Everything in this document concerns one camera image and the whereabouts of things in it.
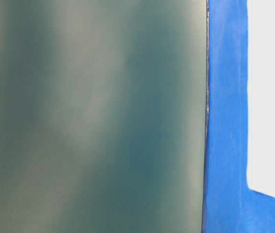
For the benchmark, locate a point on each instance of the light blue towel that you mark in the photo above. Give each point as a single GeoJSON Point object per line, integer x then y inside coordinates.
{"type": "Point", "coordinates": [261, 96]}

